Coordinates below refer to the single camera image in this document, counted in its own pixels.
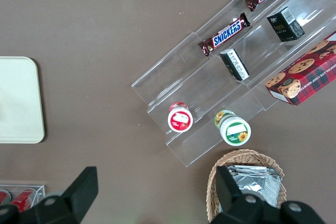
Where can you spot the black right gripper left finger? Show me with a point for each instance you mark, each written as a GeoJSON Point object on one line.
{"type": "Point", "coordinates": [73, 197]}

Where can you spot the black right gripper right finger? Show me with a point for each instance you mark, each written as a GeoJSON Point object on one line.
{"type": "Point", "coordinates": [236, 205]}

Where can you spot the oval light wicker basket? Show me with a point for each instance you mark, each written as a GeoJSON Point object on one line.
{"type": "Point", "coordinates": [249, 153]}

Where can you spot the beige plastic tray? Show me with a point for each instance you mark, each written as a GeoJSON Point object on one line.
{"type": "Point", "coordinates": [21, 103]}

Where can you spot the stacked aluminium foil trays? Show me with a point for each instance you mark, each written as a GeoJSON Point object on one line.
{"type": "Point", "coordinates": [262, 184]}

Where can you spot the clear acrylic bottle rack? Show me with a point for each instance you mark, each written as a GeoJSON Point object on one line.
{"type": "Point", "coordinates": [40, 189]}

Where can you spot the red cola bottle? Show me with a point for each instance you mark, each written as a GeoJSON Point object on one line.
{"type": "Point", "coordinates": [4, 197]}
{"type": "Point", "coordinates": [22, 197]}

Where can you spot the green lid sunflower cup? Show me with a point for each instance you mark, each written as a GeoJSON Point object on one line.
{"type": "Point", "coordinates": [235, 132]}

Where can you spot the red lid strawberry cup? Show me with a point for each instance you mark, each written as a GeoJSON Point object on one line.
{"type": "Point", "coordinates": [180, 120]}

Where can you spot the small black carton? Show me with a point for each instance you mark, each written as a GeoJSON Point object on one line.
{"type": "Point", "coordinates": [284, 26]}
{"type": "Point", "coordinates": [235, 65]}

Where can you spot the red tartan cookie box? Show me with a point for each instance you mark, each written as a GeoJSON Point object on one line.
{"type": "Point", "coordinates": [304, 77]}

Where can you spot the clear acrylic stepped shelf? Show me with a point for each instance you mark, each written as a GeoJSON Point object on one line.
{"type": "Point", "coordinates": [168, 77]}

